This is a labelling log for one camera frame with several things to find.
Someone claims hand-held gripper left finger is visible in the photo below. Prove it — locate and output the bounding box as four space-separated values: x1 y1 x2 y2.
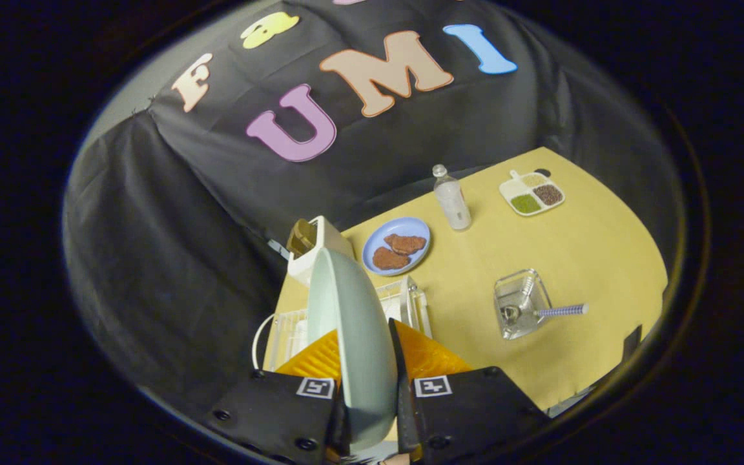
207 328 351 464

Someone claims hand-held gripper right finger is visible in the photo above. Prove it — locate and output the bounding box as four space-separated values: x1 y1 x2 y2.
387 318 551 465

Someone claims white wire dish rack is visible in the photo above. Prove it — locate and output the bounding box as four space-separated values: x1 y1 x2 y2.
253 276 434 373

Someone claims pale green plate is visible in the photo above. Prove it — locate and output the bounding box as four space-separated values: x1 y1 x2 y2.
306 247 400 451

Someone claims clear square basket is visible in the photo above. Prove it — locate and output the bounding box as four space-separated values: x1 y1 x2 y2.
493 269 553 341

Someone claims striped handle spoon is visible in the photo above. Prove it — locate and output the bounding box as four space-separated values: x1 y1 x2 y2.
501 303 590 325

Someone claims blue plate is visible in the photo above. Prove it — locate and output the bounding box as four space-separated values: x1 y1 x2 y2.
361 216 432 278

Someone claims brown bread slice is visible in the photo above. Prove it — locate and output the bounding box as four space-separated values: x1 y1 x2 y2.
383 233 428 256
371 246 412 271

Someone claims brown toast slice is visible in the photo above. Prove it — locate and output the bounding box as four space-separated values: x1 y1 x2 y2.
286 219 318 260

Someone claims white toaster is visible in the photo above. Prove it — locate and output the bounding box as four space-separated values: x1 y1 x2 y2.
286 216 355 287

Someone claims black backdrop cloth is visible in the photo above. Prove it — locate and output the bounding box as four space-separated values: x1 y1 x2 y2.
62 0 686 414

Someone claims clear plastic bottle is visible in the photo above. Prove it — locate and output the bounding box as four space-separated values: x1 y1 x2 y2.
431 163 473 232

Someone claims white divided grain tray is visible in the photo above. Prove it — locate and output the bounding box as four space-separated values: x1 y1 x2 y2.
499 169 566 217

